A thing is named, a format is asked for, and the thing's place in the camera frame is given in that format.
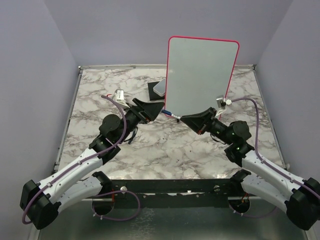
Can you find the aluminium table frame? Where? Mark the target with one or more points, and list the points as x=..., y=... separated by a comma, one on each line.
x=163, y=150

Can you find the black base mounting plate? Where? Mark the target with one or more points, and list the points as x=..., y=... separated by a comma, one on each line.
x=182, y=193

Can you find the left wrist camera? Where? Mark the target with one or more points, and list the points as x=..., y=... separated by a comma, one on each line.
x=119, y=97

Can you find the blue white whiteboard marker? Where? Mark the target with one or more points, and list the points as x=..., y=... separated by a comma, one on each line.
x=169, y=114

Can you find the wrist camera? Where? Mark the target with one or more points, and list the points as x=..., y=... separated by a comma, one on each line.
x=119, y=97
x=222, y=102

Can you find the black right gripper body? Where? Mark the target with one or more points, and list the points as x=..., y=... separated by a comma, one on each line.
x=215, y=126

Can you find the white grey eraser box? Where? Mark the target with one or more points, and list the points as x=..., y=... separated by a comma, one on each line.
x=160, y=88

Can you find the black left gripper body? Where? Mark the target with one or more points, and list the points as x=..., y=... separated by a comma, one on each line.
x=133, y=117

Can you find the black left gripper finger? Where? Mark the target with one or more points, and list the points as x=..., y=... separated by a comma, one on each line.
x=150, y=107
x=150, y=117

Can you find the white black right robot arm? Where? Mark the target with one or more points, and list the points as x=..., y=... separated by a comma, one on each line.
x=299, y=198

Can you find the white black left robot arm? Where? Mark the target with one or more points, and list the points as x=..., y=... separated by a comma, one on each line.
x=43, y=201

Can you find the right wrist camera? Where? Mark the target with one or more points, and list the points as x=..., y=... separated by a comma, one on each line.
x=222, y=102

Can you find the pink framed whiteboard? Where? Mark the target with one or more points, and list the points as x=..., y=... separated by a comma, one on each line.
x=198, y=71

